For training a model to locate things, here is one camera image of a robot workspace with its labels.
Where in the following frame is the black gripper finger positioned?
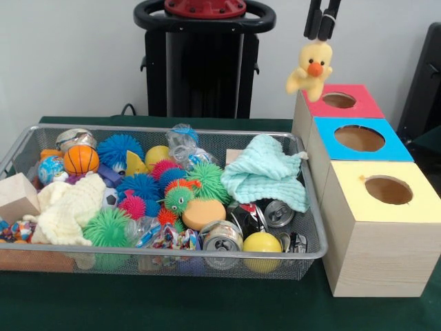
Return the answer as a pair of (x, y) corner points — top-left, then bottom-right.
(304, 0), (322, 40)
(318, 0), (342, 43)

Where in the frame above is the yellow rubber duck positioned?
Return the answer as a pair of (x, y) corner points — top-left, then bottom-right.
(286, 40), (334, 103)

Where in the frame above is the wooden box with three holes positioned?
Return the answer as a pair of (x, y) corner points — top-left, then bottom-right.
(291, 83), (441, 299)

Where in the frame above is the clear mesh bin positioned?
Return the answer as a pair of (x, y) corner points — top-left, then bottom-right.
(0, 123), (329, 281)

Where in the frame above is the mint green cloth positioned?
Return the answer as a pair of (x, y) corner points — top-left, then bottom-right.
(220, 134), (311, 213)

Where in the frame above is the silver soda can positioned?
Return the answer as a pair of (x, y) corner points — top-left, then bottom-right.
(201, 221), (245, 270)
(264, 199), (296, 229)

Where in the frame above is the orange foam disc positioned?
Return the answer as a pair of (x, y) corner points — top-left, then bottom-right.
(181, 199), (227, 232)

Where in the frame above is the yellow ball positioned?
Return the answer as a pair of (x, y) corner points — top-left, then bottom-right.
(243, 232), (283, 274)

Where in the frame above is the blue spiky ball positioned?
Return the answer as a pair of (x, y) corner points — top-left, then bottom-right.
(96, 133), (145, 170)

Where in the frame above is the orange toy basketball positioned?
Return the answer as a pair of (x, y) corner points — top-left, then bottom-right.
(63, 144), (100, 176)

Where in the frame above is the green spiky ball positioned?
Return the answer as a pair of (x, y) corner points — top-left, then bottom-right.
(83, 208), (133, 249)

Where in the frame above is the dark green table cloth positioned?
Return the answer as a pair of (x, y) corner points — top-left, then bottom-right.
(0, 116), (441, 331)

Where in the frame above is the cream knitted cloth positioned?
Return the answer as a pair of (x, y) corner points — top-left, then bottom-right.
(23, 171), (107, 247)

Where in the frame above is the plain wooden block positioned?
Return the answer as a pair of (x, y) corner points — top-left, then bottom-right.
(0, 172), (41, 223)

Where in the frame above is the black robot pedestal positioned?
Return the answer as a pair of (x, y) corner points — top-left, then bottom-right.
(134, 0), (276, 118)

